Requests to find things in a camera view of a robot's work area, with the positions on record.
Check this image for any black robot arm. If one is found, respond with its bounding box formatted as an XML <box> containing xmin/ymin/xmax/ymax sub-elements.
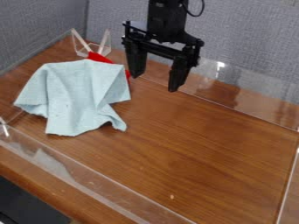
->
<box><xmin>121</xmin><ymin>0</ymin><xmax>204</xmax><ymax>92</ymax></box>

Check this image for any clear acrylic barrier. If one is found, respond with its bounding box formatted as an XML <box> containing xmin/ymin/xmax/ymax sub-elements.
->
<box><xmin>108</xmin><ymin>46</ymin><xmax>299</xmax><ymax>132</ymax></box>
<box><xmin>0</xmin><ymin>117</ymin><xmax>196</xmax><ymax>224</ymax></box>
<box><xmin>275</xmin><ymin>146</ymin><xmax>299</xmax><ymax>224</ymax></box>

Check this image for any clear acrylic corner bracket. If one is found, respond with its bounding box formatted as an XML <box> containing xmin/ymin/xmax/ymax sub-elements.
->
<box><xmin>69</xmin><ymin>28</ymin><xmax>112</xmax><ymax>58</ymax></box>

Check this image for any light blue cloth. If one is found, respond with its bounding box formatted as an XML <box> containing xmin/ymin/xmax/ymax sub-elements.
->
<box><xmin>13</xmin><ymin>59</ymin><xmax>131</xmax><ymax>137</ymax></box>

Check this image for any red object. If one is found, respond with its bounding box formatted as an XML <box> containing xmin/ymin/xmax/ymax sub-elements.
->
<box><xmin>87</xmin><ymin>52</ymin><xmax>131</xmax><ymax>81</ymax></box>

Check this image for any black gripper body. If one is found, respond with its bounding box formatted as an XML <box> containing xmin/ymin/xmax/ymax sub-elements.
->
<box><xmin>121</xmin><ymin>21</ymin><xmax>204</xmax><ymax>60</ymax></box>

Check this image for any clear acrylic right barrier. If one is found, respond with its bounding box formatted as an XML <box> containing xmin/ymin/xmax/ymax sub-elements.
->
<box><xmin>275</xmin><ymin>146</ymin><xmax>299</xmax><ymax>224</ymax></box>

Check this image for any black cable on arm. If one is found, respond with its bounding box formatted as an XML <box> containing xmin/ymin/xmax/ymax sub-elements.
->
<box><xmin>181</xmin><ymin>0</ymin><xmax>205</xmax><ymax>18</ymax></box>

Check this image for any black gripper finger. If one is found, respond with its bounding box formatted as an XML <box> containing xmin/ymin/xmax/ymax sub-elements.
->
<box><xmin>168</xmin><ymin>57</ymin><xmax>192</xmax><ymax>92</ymax></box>
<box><xmin>125</xmin><ymin>42</ymin><xmax>147</xmax><ymax>78</ymax></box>

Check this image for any clear acrylic back barrier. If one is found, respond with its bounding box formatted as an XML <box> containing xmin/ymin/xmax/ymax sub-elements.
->
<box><xmin>108</xmin><ymin>46</ymin><xmax>299</xmax><ymax>132</ymax></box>

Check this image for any clear acrylic front barrier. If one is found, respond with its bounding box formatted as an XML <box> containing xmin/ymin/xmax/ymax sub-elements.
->
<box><xmin>0</xmin><ymin>117</ymin><xmax>196</xmax><ymax>224</ymax></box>

